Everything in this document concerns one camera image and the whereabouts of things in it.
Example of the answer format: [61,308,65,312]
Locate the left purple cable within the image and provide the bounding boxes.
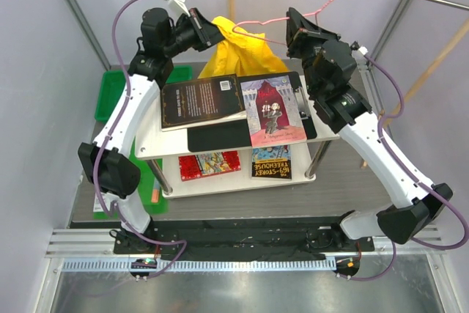
[93,0,188,281]

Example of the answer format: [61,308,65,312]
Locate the pink wire hanger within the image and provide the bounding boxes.
[232,0,362,47]

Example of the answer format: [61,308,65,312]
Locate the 169-storey treehouse book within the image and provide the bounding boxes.
[251,145,292,180]

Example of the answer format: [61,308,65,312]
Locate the orange marker pen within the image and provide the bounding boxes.
[151,180,160,205]

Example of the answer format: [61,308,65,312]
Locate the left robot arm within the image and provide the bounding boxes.
[78,8,224,254]

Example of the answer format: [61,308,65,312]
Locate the black clipboard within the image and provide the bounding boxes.
[187,71,317,153]

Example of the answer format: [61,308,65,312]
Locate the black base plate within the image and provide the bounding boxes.
[109,226,374,262]

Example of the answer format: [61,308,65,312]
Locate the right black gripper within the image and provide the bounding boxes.
[287,10,341,97]

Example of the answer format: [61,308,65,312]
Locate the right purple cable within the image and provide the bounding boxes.
[339,54,466,281]

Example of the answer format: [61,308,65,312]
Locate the white two-tier shelf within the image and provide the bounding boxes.
[134,96,338,199]

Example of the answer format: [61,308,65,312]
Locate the Hamlet illustrated book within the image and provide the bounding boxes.
[240,74,307,148]

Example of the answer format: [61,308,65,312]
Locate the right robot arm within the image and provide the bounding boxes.
[286,8,453,251]

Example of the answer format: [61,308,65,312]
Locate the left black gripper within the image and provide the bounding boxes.
[163,8,230,58]

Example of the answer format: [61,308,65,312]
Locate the red patterned book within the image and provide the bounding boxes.
[178,151,241,182]

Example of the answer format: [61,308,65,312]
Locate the purple cable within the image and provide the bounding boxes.
[339,54,466,281]
[93,0,188,281]

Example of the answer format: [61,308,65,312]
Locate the green cutting mat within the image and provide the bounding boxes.
[93,140,169,220]

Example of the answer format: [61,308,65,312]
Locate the white label card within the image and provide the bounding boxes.
[93,194,108,214]

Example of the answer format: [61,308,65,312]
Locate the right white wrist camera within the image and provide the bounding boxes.
[350,41,369,57]

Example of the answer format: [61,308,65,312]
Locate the dark brown book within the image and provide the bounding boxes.
[160,75,247,131]

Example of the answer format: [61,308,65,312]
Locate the yellow shorts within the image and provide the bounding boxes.
[198,16,289,79]

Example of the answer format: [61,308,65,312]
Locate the white slotted cable duct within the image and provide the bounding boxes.
[62,257,336,273]

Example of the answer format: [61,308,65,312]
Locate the green plastic bin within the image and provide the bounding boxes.
[95,65,193,122]

